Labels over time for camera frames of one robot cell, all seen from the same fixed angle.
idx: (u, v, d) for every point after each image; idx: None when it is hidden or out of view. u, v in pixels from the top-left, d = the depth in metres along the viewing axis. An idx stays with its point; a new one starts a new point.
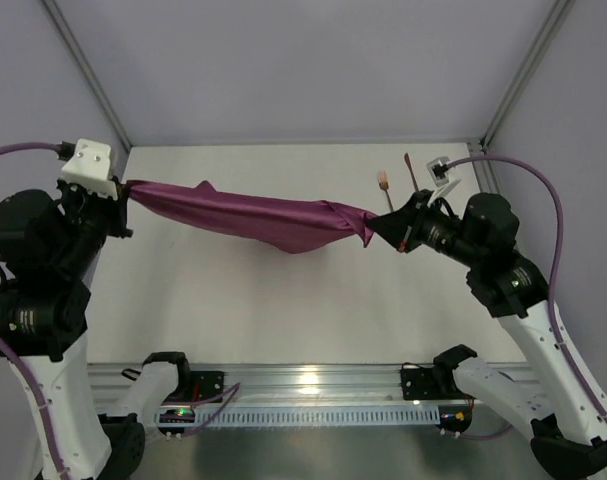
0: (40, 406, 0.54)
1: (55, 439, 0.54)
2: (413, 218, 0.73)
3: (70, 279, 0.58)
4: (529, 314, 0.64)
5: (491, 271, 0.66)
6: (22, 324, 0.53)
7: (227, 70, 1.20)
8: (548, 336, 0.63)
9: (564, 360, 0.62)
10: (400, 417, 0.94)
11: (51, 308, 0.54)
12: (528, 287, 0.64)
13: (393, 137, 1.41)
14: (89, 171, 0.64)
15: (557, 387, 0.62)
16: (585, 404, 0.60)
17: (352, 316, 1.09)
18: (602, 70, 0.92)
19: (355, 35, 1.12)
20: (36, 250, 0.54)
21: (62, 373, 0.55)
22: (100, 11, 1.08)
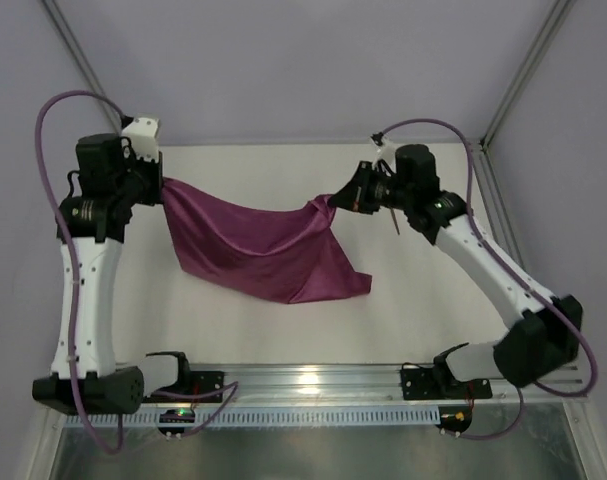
0: (74, 282, 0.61)
1: (76, 321, 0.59)
2: (361, 179, 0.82)
3: (117, 196, 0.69)
4: (452, 225, 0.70)
5: (422, 202, 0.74)
6: (82, 212, 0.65)
7: (229, 69, 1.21)
8: (471, 238, 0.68)
9: (488, 254, 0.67)
10: (400, 417, 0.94)
11: (105, 208, 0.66)
12: (451, 206, 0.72)
13: (393, 138, 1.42)
14: (142, 128, 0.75)
15: (488, 281, 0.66)
16: (512, 284, 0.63)
17: (353, 315, 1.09)
18: (602, 68, 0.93)
19: (358, 35, 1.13)
20: (98, 164, 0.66)
21: (99, 256, 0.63)
22: (103, 10, 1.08)
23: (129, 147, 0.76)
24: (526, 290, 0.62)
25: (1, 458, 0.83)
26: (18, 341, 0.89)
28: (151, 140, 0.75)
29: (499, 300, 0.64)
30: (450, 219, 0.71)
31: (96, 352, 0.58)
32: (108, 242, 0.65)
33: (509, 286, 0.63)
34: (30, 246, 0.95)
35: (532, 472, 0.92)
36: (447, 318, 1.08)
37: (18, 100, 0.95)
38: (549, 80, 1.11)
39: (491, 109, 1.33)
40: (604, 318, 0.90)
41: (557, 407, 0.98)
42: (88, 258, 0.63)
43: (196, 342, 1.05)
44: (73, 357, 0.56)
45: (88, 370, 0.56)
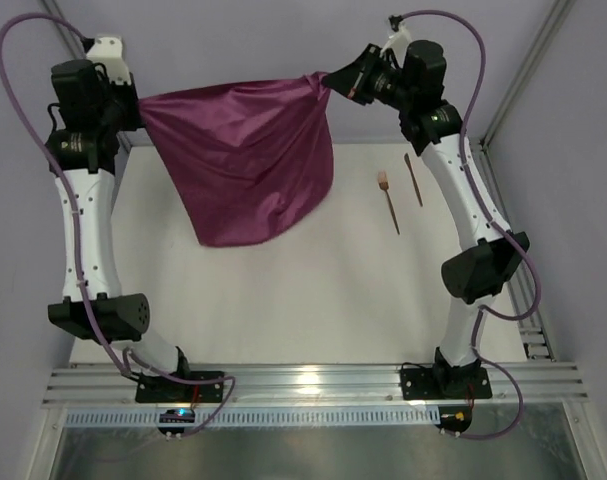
0: (73, 212, 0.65)
1: (82, 249, 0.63)
2: (367, 63, 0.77)
3: (103, 126, 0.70)
4: (442, 141, 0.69)
5: (418, 111, 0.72)
6: (72, 145, 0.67)
7: (229, 70, 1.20)
8: (455, 160, 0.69)
9: (466, 180, 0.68)
10: (400, 417, 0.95)
11: (93, 140, 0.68)
12: (446, 121, 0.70)
13: (394, 138, 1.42)
14: (108, 51, 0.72)
15: (457, 201, 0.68)
16: (477, 214, 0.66)
17: (353, 314, 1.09)
18: (603, 68, 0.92)
19: (358, 35, 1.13)
20: (77, 96, 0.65)
21: (95, 185, 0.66)
22: (104, 10, 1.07)
23: (104, 72, 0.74)
24: (486, 219, 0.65)
25: (0, 460, 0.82)
26: (18, 341, 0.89)
28: (119, 61, 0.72)
29: (462, 226, 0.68)
30: (441, 135, 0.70)
31: (102, 277, 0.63)
32: (100, 174, 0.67)
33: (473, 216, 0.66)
34: (30, 247, 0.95)
35: (531, 472, 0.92)
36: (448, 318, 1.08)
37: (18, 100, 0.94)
38: (549, 79, 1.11)
39: (491, 108, 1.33)
40: (605, 318, 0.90)
41: (557, 407, 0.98)
42: (86, 188, 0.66)
43: (196, 341, 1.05)
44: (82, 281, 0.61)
45: (98, 292, 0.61)
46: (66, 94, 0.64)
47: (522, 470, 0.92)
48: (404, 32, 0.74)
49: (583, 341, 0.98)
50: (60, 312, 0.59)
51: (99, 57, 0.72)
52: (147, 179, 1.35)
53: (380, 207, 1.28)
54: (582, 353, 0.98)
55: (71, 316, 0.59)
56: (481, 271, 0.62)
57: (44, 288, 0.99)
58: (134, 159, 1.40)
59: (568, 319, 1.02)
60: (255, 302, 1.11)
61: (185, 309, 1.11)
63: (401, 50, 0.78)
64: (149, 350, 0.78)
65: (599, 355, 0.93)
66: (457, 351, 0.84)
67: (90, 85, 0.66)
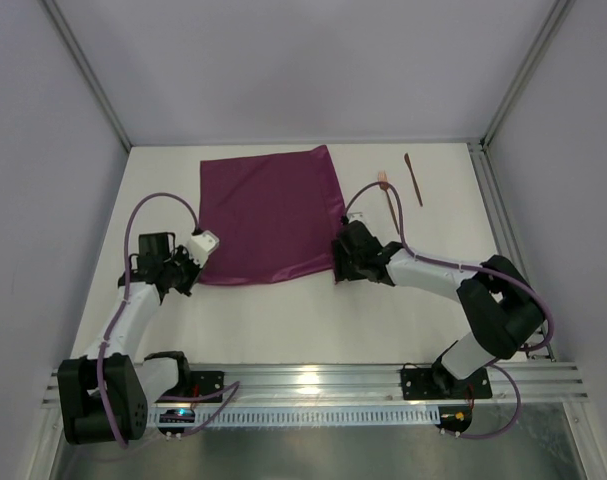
0: (123, 299, 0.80)
1: (115, 324, 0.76)
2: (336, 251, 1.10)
3: (162, 266, 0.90)
4: (395, 264, 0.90)
5: (366, 256, 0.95)
6: (141, 271, 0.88)
7: (230, 70, 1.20)
8: (408, 259, 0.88)
9: (426, 263, 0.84)
10: (400, 417, 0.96)
11: (152, 273, 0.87)
12: (389, 250, 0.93)
13: (394, 137, 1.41)
14: (201, 242, 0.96)
15: (433, 281, 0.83)
16: (446, 270, 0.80)
17: (353, 315, 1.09)
18: (604, 67, 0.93)
19: (359, 34, 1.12)
20: (152, 246, 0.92)
21: (144, 290, 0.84)
22: (105, 8, 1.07)
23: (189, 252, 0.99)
24: (456, 270, 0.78)
25: (1, 461, 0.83)
26: (19, 344, 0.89)
28: (202, 250, 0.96)
29: (449, 288, 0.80)
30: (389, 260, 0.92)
31: (121, 348, 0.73)
32: (151, 287, 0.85)
33: (444, 272, 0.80)
34: (30, 248, 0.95)
35: (531, 472, 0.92)
36: (449, 318, 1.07)
37: (20, 99, 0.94)
38: (549, 79, 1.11)
39: (491, 108, 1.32)
40: (605, 318, 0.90)
41: (558, 407, 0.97)
42: (139, 291, 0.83)
43: (195, 342, 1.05)
44: (105, 342, 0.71)
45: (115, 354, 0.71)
46: (146, 245, 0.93)
47: (523, 470, 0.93)
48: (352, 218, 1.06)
49: (580, 341, 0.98)
50: (69, 364, 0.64)
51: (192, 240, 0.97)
52: (146, 179, 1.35)
53: (381, 208, 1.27)
54: (582, 353, 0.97)
55: (79, 367, 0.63)
56: (484, 298, 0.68)
57: (45, 289, 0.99)
58: (134, 158, 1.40)
59: (567, 319, 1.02)
60: (255, 302, 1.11)
61: (184, 309, 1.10)
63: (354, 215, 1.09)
64: (153, 383, 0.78)
65: (596, 355, 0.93)
66: (464, 367, 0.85)
67: (162, 246, 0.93)
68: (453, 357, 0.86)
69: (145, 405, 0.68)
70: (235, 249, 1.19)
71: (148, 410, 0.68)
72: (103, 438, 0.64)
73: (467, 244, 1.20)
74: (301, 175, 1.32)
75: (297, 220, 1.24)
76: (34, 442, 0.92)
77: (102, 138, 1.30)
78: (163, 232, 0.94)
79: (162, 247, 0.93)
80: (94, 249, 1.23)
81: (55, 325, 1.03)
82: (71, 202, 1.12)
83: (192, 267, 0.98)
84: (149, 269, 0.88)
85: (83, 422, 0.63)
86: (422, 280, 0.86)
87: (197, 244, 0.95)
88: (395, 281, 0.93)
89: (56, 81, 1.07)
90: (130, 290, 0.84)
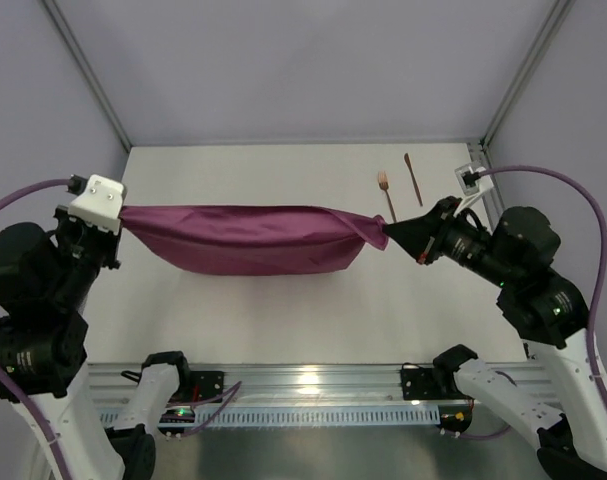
0: (50, 441, 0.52)
1: (70, 472, 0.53)
2: (436, 230, 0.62)
3: (65, 313, 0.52)
4: (567, 346, 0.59)
5: (527, 295, 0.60)
6: (20, 364, 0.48)
7: (229, 72, 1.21)
8: (583, 367, 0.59)
9: (597, 391, 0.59)
10: (400, 417, 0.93)
11: (49, 344, 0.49)
12: (572, 310, 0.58)
13: (394, 137, 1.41)
14: (97, 206, 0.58)
15: (583, 417, 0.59)
16: None
17: (353, 315, 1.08)
18: (603, 69, 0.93)
19: (359, 35, 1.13)
20: (21, 291, 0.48)
21: (68, 403, 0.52)
22: (104, 10, 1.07)
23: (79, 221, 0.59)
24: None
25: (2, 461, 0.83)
26: None
28: (110, 221, 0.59)
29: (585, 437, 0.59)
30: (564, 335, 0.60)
31: None
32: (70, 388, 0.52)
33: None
34: None
35: (530, 471, 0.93)
36: (450, 318, 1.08)
37: (21, 100, 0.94)
38: (549, 80, 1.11)
39: (491, 108, 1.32)
40: (604, 318, 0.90)
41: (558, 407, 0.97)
42: (58, 412, 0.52)
43: (195, 343, 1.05)
44: None
45: None
46: (15, 292, 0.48)
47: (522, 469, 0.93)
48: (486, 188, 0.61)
49: None
50: None
51: (80, 207, 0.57)
52: (146, 180, 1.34)
53: (381, 209, 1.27)
54: None
55: None
56: None
57: None
58: (134, 158, 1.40)
59: None
60: (255, 302, 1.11)
61: (184, 310, 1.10)
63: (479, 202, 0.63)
64: (150, 397, 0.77)
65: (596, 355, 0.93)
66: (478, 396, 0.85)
67: (36, 268, 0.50)
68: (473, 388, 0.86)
69: (145, 445, 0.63)
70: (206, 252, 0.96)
71: (148, 440, 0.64)
72: None
73: None
74: (301, 183, 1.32)
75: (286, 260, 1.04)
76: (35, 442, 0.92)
77: (101, 138, 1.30)
78: (22, 254, 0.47)
79: (41, 269, 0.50)
80: None
81: None
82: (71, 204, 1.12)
83: (104, 239, 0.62)
84: (37, 342, 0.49)
85: None
86: (569, 399, 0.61)
87: (98, 212, 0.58)
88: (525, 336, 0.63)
89: (55, 82, 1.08)
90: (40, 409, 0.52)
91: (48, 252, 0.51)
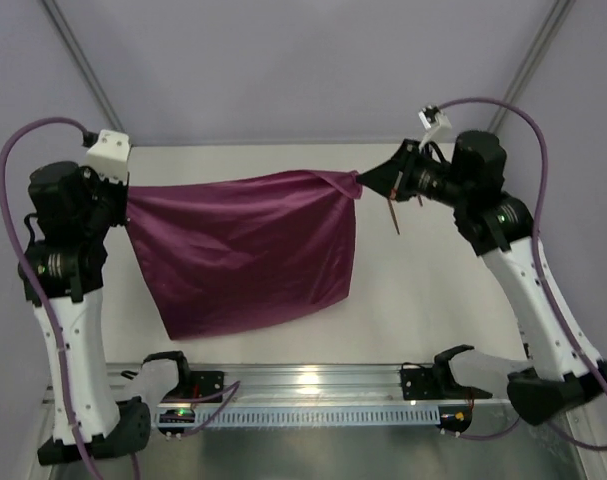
0: (59, 349, 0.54)
1: (70, 391, 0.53)
2: (403, 163, 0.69)
3: (89, 237, 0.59)
4: (513, 250, 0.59)
5: (479, 208, 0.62)
6: (50, 267, 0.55)
7: (228, 72, 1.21)
8: (529, 271, 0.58)
9: (543, 296, 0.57)
10: (400, 417, 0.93)
11: (76, 254, 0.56)
12: (519, 223, 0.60)
13: (394, 137, 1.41)
14: (107, 151, 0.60)
15: (534, 326, 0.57)
16: (560, 340, 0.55)
17: (353, 315, 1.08)
18: (603, 68, 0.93)
19: (358, 35, 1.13)
20: (59, 208, 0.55)
21: (80, 315, 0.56)
22: (103, 10, 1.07)
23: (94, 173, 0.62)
24: (572, 351, 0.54)
25: None
26: (16, 345, 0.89)
28: (119, 164, 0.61)
29: (539, 347, 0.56)
30: (511, 241, 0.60)
31: (97, 418, 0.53)
32: (85, 301, 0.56)
33: (555, 341, 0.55)
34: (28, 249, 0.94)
35: (531, 472, 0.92)
36: (450, 319, 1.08)
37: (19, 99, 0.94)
38: (549, 80, 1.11)
39: (490, 109, 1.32)
40: (605, 318, 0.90)
41: None
42: (72, 318, 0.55)
43: (195, 343, 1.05)
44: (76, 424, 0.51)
45: (94, 434, 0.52)
46: (48, 208, 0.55)
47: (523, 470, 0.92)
48: (443, 121, 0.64)
49: None
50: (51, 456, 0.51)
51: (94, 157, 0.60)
52: (145, 180, 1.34)
53: (380, 209, 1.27)
54: None
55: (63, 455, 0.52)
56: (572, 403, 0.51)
57: None
58: (133, 159, 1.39)
59: None
60: None
61: None
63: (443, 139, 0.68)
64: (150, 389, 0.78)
65: None
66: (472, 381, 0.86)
67: (71, 192, 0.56)
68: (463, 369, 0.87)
69: (142, 411, 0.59)
70: (197, 264, 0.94)
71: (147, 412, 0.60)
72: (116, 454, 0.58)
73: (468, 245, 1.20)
74: None
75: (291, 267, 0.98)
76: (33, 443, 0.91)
77: None
78: (65, 178, 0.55)
79: (77, 195, 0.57)
80: None
81: None
82: None
83: (116, 189, 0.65)
84: (63, 255, 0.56)
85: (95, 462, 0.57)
86: (519, 308, 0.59)
87: (107, 155, 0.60)
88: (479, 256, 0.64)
89: (54, 81, 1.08)
90: (56, 318, 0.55)
91: (80, 181, 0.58)
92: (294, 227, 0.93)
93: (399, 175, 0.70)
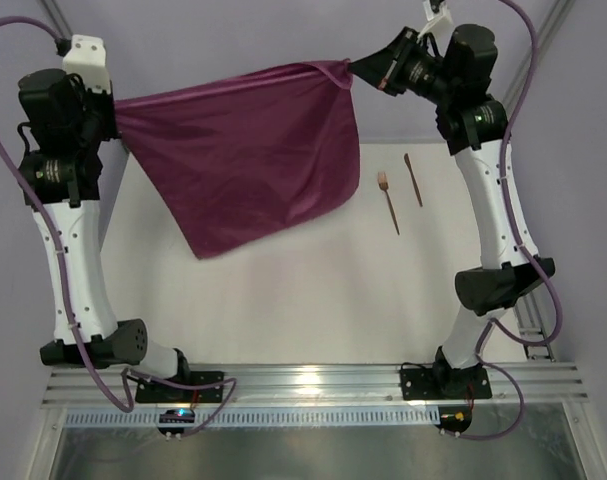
0: (57, 251, 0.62)
1: (70, 293, 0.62)
2: (399, 51, 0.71)
3: (83, 147, 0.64)
4: (482, 148, 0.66)
5: (459, 104, 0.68)
6: (48, 174, 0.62)
7: (228, 71, 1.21)
8: (493, 170, 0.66)
9: (501, 195, 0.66)
10: (400, 417, 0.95)
11: (72, 164, 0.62)
12: (492, 123, 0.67)
13: (393, 137, 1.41)
14: (85, 55, 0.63)
15: (488, 219, 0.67)
16: (506, 234, 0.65)
17: (355, 314, 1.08)
18: (602, 66, 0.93)
19: (357, 36, 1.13)
20: (48, 118, 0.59)
21: (78, 220, 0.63)
22: (103, 10, 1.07)
23: (79, 82, 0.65)
24: (515, 243, 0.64)
25: None
26: (17, 343, 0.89)
28: (99, 69, 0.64)
29: (490, 241, 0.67)
30: (482, 139, 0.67)
31: (94, 318, 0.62)
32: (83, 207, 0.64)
33: (502, 236, 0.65)
34: (28, 248, 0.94)
35: (532, 472, 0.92)
36: (450, 316, 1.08)
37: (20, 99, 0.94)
38: (549, 79, 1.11)
39: None
40: (605, 316, 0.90)
41: (558, 407, 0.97)
42: (68, 223, 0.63)
43: (195, 343, 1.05)
44: (75, 324, 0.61)
45: (92, 335, 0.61)
46: (38, 117, 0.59)
47: (524, 470, 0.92)
48: (446, 12, 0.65)
49: (582, 341, 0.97)
50: (51, 352, 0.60)
51: (72, 63, 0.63)
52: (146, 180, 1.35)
53: (380, 208, 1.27)
54: (583, 354, 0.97)
55: (64, 354, 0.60)
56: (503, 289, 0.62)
57: (43, 289, 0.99)
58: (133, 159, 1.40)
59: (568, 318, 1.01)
60: (256, 301, 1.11)
61: (183, 310, 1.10)
63: (440, 33, 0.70)
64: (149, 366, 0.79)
65: (597, 354, 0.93)
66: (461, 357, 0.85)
67: (62, 102, 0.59)
68: (451, 348, 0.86)
69: (139, 328, 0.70)
70: (214, 178, 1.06)
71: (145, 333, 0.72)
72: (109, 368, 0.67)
73: (468, 245, 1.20)
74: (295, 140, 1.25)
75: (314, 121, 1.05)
76: (33, 442, 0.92)
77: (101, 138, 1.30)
78: (53, 83, 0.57)
79: (66, 101, 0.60)
80: None
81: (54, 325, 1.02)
82: None
83: (102, 101, 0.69)
84: (60, 168, 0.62)
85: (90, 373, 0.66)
86: (479, 208, 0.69)
87: (85, 60, 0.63)
88: (454, 151, 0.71)
89: None
90: (53, 223, 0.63)
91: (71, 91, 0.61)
92: (285, 109, 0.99)
93: (393, 64, 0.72)
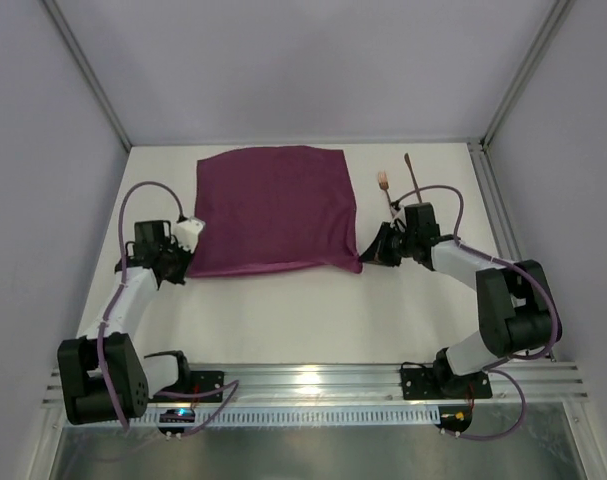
0: (122, 282, 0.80)
1: (113, 305, 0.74)
2: (382, 236, 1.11)
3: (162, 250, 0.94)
4: (439, 244, 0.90)
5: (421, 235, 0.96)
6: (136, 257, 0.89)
7: (229, 71, 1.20)
8: (452, 245, 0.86)
9: (465, 250, 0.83)
10: (400, 417, 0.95)
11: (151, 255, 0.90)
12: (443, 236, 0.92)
13: (393, 137, 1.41)
14: (188, 226, 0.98)
15: (461, 263, 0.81)
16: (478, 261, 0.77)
17: (356, 314, 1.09)
18: (603, 65, 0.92)
19: (358, 34, 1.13)
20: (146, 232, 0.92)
21: (142, 274, 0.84)
22: (103, 9, 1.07)
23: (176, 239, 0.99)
24: (487, 262, 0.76)
25: (0, 461, 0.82)
26: (16, 343, 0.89)
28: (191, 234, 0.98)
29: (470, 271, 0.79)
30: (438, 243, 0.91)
31: (120, 328, 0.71)
32: (149, 272, 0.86)
33: (478, 262, 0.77)
34: (29, 249, 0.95)
35: (531, 471, 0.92)
36: (449, 315, 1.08)
37: (20, 99, 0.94)
38: (549, 78, 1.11)
39: (490, 109, 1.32)
40: (605, 315, 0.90)
41: (558, 407, 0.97)
42: (137, 275, 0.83)
43: (195, 343, 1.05)
44: (106, 322, 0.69)
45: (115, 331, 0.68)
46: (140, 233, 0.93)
47: (523, 470, 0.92)
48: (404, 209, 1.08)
49: (582, 340, 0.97)
50: (69, 344, 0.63)
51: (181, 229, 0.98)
52: (147, 179, 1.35)
53: (380, 208, 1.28)
54: (583, 353, 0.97)
55: (79, 346, 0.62)
56: (500, 285, 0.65)
57: (44, 290, 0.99)
58: (133, 159, 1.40)
59: (567, 317, 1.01)
60: (256, 301, 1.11)
61: (184, 310, 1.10)
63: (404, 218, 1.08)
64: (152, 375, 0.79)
65: (598, 354, 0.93)
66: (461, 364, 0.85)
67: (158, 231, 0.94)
68: (455, 354, 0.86)
69: (144, 386, 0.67)
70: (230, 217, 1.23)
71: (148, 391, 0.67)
72: (103, 417, 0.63)
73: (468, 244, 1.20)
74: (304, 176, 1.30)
75: (296, 173, 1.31)
76: (34, 443, 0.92)
77: (102, 138, 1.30)
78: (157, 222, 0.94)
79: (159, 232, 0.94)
80: (95, 249, 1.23)
81: (55, 325, 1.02)
82: (72, 204, 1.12)
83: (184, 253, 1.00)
84: (145, 254, 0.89)
85: (84, 402, 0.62)
86: (455, 268, 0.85)
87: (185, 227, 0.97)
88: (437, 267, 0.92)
89: (55, 80, 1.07)
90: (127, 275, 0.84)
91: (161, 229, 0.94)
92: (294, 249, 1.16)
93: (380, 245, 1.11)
